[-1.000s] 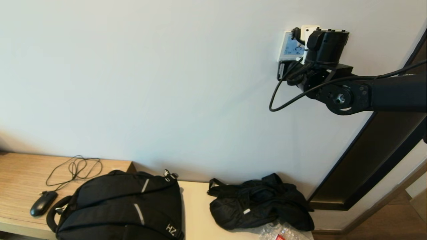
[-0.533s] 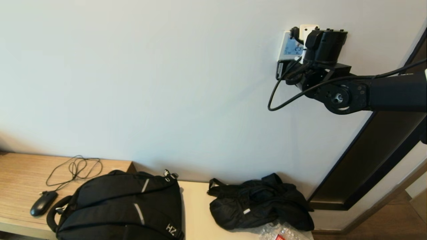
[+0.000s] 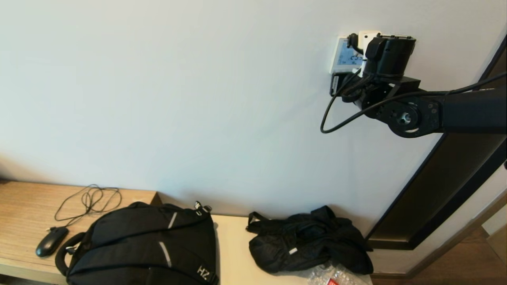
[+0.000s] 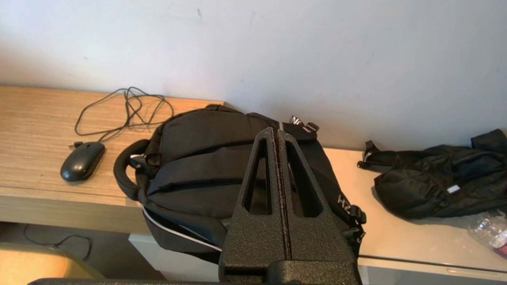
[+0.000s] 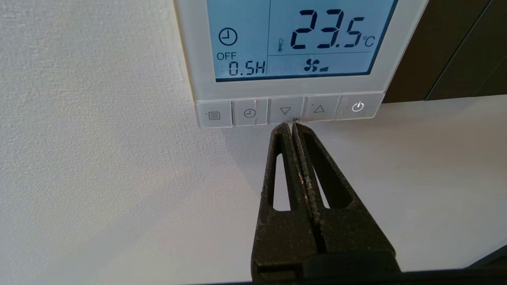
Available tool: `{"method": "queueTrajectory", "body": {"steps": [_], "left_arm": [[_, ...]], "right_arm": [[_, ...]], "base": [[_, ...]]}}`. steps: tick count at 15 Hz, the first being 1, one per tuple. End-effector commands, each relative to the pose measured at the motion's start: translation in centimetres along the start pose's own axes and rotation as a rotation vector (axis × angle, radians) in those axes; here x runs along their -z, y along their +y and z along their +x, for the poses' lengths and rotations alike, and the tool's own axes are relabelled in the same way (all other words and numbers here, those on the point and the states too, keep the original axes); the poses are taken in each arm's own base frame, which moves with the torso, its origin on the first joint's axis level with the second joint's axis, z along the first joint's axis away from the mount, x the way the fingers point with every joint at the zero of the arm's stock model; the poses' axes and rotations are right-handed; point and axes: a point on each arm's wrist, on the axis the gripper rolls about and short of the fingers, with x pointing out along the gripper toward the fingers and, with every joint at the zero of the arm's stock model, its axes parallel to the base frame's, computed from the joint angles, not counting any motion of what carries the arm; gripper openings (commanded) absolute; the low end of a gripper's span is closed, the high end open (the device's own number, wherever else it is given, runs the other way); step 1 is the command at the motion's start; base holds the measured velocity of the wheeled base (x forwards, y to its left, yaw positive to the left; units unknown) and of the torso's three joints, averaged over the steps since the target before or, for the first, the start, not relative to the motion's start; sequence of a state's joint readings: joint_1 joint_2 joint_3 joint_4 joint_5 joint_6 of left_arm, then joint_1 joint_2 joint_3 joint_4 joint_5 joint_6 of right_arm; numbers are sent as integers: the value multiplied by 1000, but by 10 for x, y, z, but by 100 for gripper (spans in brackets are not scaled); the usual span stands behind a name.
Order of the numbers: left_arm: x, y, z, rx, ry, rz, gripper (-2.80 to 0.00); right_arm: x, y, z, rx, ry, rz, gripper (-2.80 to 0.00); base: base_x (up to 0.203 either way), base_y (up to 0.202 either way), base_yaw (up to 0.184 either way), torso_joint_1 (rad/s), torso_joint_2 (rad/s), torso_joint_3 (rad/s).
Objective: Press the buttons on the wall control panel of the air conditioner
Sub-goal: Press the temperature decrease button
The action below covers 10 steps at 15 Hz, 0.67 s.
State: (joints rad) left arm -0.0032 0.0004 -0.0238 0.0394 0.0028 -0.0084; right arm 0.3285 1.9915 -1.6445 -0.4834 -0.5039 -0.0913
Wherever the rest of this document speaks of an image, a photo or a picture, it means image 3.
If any small crumpled black bag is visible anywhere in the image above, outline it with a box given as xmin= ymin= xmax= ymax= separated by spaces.
xmin=246 ymin=205 xmax=374 ymax=276

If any thin black mouse cable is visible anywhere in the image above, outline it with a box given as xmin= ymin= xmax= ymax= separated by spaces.
xmin=47 ymin=185 xmax=122 ymax=232

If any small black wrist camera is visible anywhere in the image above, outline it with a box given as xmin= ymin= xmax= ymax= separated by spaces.
xmin=347 ymin=33 xmax=364 ymax=55

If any dark brown door frame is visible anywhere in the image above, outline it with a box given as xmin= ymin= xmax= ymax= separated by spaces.
xmin=364 ymin=30 xmax=507 ymax=251

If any large black backpack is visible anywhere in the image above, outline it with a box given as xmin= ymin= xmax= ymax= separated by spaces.
xmin=55 ymin=202 xmax=219 ymax=285

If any white wall thermostat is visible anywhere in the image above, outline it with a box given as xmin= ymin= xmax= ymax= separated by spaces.
xmin=330 ymin=36 xmax=363 ymax=74

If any clear plastic bag red label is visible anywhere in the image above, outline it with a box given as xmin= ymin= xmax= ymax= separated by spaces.
xmin=305 ymin=263 xmax=371 ymax=285

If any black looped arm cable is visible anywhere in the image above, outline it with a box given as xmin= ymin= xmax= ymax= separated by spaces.
xmin=320 ymin=71 xmax=507 ymax=134

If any black corrugated cable sleeve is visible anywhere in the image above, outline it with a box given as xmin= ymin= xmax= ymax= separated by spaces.
xmin=341 ymin=76 xmax=371 ymax=103

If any black computer mouse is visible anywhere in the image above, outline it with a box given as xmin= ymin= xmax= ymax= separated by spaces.
xmin=36 ymin=227 xmax=70 ymax=258

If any white wrist camera mount bracket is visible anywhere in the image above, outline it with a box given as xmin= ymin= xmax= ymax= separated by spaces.
xmin=358 ymin=31 xmax=382 ymax=76

